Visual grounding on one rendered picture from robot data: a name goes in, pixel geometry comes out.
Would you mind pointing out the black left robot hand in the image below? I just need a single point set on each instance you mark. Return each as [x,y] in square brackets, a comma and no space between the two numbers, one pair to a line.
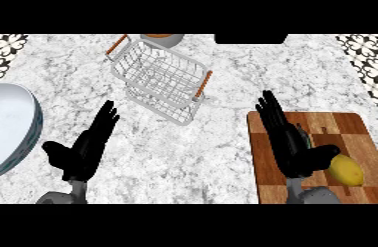
[85,151]

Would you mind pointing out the yellow lemon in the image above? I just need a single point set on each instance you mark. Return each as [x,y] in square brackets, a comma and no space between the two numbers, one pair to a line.
[347,170]

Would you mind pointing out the wooden checkered cutting board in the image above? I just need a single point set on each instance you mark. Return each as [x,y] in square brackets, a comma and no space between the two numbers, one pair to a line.
[340,131]

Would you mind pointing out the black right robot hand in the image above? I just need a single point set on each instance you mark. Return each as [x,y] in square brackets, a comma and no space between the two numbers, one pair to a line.
[290,147]

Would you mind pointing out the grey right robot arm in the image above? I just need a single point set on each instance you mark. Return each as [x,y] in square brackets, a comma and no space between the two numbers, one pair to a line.
[310,192]

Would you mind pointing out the white bowl with blue rim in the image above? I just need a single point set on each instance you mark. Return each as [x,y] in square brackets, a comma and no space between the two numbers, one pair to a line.
[15,124]

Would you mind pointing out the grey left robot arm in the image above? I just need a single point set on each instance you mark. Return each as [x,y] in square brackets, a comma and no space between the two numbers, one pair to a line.
[67,195]

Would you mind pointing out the grey pot with orange contents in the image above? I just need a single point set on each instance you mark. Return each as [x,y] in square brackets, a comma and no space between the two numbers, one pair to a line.
[163,39]

